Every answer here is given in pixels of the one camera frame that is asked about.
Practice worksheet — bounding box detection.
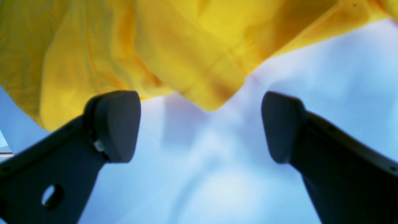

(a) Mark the orange t-shirt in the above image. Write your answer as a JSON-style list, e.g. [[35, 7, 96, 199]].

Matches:
[[0, 0, 397, 131]]

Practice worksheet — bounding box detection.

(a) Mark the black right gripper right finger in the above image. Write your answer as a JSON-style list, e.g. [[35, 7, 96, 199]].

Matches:
[[261, 91, 398, 224]]

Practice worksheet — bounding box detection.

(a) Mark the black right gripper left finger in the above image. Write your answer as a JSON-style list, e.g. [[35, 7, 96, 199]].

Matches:
[[1, 91, 141, 224]]

